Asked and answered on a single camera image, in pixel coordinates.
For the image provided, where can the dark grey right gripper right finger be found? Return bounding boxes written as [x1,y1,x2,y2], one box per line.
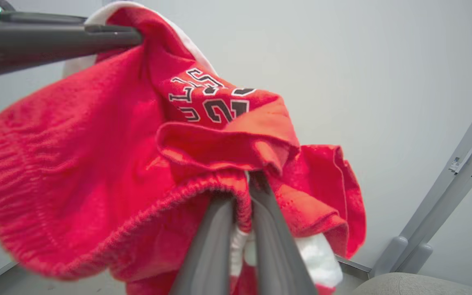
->
[248,173,318,295]

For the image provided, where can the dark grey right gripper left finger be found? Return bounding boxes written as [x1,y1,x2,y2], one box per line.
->
[170,196,235,295]

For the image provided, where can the red and white knit sweater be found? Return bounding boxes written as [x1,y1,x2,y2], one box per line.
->
[0,1,344,295]

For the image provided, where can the red jersey with black print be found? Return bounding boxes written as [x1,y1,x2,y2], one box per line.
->
[105,7,367,259]

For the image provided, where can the grey metal support brace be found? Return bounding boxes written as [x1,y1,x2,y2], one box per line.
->
[369,80,472,278]

